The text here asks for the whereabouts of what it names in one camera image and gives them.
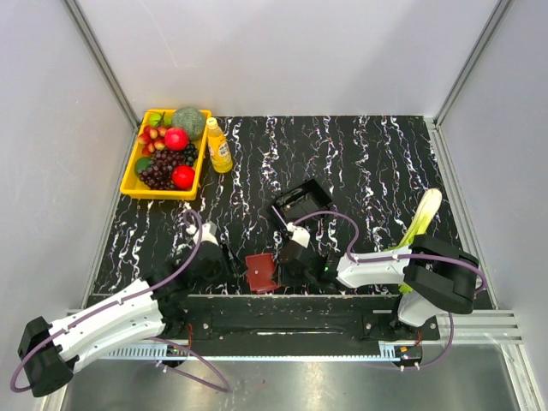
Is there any red leather card holder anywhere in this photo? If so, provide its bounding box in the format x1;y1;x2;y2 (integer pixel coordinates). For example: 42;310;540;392
245;253;278;294

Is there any black card dispenser box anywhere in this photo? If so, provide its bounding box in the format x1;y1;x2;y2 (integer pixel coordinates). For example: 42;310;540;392
266;178;333;229

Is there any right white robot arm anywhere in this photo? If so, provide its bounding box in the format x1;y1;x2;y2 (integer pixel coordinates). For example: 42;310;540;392
278;227;486;339

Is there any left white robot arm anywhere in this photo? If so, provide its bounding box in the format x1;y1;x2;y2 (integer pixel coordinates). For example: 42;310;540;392
10;222;228;397

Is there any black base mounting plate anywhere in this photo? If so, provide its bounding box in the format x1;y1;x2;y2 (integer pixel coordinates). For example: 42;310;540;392
158;295;440;342

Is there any red apple lower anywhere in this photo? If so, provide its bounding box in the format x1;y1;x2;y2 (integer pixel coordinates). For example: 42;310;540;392
171;165;195;191

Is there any red apple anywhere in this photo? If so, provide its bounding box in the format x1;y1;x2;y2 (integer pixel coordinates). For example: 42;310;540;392
164;128;189;151
171;165;195;191

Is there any dark purple grape bunch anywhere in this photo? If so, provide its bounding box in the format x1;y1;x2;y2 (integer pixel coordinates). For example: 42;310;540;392
137;143;199;191

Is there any yellow juice bottle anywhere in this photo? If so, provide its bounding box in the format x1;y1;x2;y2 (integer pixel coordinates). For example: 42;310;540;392
206;117;233;174

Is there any yellow plastic tray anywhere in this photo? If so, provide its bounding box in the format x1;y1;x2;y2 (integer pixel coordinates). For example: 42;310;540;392
120;108;211;201

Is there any green lime fruit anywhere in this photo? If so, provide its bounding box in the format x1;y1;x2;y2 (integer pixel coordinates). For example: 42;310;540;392
134;157;152;176

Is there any red apple upper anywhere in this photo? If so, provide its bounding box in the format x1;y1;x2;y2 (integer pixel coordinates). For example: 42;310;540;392
164;128;189;151

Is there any small red fruits cluster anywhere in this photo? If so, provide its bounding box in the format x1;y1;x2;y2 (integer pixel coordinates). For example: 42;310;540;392
137;126;168;157

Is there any green broccoli head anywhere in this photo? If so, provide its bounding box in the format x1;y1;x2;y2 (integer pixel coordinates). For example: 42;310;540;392
171;107;206;141

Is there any green pear fruit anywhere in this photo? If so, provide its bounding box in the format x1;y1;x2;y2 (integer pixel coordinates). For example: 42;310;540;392
147;111;172;128

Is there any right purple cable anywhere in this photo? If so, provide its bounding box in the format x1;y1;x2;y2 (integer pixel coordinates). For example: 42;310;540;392
286;210;488;372

